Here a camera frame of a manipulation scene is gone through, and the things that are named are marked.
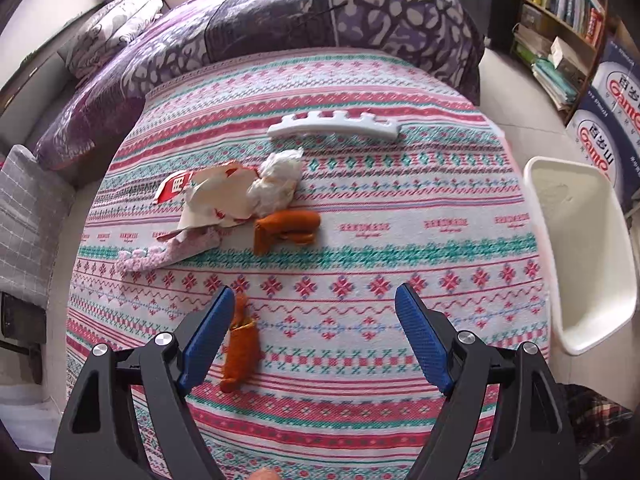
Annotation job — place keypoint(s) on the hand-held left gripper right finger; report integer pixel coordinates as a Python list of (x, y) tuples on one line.
[(425, 340)]

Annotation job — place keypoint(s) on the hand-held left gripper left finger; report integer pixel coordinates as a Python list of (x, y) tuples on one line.
[(205, 340)]

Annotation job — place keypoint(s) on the long orange peel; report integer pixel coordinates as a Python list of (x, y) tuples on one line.
[(240, 355)]

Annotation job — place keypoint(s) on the pink knitted cloth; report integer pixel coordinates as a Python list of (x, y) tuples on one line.
[(165, 255)]

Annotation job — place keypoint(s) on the curled orange peel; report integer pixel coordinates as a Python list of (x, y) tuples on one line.
[(285, 225)]

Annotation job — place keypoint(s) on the red white wrapper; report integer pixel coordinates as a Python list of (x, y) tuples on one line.
[(175, 187)]

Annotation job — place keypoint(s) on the round white tissue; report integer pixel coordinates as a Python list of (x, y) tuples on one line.
[(275, 180)]

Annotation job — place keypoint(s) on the white plastic bin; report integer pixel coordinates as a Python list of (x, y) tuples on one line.
[(575, 240)]

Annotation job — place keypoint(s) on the white plastic comb-shaped piece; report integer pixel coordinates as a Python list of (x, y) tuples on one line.
[(330, 127)]

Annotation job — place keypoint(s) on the person's left hand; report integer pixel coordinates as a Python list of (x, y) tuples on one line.
[(264, 475)]

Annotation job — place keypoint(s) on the striped patterned tablecloth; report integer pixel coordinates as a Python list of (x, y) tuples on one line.
[(350, 240)]

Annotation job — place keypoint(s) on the dark plaid cloth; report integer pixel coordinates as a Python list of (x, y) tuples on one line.
[(597, 420)]

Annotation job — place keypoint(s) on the grey checked cushion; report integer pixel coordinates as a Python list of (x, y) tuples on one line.
[(27, 225)]

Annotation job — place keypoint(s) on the small blue carton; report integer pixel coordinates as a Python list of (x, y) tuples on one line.
[(600, 145)]

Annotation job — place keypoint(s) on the stack of books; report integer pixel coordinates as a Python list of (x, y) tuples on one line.
[(552, 80)]

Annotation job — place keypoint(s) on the white tan paper box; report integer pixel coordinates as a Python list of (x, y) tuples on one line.
[(565, 55)]

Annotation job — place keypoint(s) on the large blue carton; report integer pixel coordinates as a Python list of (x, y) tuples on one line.
[(622, 90)]

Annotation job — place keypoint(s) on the folded floral quilt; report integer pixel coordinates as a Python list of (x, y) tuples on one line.
[(110, 30)]

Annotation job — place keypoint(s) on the wooden bookshelf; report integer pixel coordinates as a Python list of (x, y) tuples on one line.
[(560, 30)]

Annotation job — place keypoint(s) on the dark bed frame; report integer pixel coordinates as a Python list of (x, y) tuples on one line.
[(35, 80)]

